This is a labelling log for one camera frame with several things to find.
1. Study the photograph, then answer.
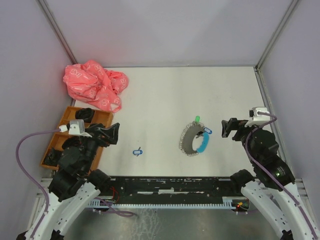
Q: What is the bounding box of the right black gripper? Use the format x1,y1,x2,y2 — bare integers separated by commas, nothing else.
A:
221,116,263,163

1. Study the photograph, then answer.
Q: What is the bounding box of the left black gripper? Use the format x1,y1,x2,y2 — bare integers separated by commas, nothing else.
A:
80,122,120,173

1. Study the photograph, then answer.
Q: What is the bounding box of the dark blue key tag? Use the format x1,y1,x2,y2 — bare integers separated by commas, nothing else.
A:
203,127,212,135

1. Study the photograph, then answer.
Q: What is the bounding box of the green key tag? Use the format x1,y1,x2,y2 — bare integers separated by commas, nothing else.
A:
194,115,200,123

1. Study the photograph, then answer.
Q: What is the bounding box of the silver keyring chain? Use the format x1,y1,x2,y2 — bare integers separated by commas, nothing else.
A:
178,120,206,157

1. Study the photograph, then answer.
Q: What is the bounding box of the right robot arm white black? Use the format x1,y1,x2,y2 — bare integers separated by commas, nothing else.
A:
221,113,320,240

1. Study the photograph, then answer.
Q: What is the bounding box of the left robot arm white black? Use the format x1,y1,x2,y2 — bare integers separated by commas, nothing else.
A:
17,119,120,240

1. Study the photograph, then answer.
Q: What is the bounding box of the blue key tag on table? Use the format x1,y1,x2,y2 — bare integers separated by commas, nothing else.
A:
132,148,143,157

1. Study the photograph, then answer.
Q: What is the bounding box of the black bundle top compartment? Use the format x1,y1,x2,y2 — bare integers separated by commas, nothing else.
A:
75,107,95,123

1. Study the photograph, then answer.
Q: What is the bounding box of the black bundle compartment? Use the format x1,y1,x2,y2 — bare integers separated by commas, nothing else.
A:
75,107,95,123
61,136,82,150
43,147,62,167

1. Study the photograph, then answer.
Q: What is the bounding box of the black bundle middle compartment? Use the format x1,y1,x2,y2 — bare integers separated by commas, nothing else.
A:
61,136,82,150

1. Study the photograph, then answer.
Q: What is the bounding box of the pink plastic bag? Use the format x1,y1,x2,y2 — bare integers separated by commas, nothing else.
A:
63,60,129,113

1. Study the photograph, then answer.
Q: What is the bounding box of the orange wooden compartment tray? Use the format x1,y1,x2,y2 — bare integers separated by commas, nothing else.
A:
39,105,114,171

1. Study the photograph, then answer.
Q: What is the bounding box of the black bundle bottom compartment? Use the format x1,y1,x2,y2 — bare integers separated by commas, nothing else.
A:
43,147,62,167

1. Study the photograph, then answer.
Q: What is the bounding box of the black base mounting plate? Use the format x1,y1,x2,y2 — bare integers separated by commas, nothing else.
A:
102,176,243,204

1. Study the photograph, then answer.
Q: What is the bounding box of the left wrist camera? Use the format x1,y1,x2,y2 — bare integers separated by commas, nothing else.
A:
58,119,93,138

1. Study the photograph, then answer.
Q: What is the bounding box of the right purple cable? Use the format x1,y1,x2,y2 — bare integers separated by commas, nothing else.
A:
234,111,318,238

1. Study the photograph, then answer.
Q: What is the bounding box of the purple cable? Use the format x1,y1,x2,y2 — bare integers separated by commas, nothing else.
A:
15,129,137,238
234,111,318,238

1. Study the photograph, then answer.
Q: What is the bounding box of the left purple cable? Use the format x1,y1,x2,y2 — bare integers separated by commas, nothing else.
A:
15,129,137,238

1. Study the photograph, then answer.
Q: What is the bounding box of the white cable duct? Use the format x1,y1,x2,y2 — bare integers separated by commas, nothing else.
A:
86,196,238,208

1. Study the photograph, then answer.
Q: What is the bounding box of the aluminium frame rail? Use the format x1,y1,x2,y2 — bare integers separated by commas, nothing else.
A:
40,177,308,199

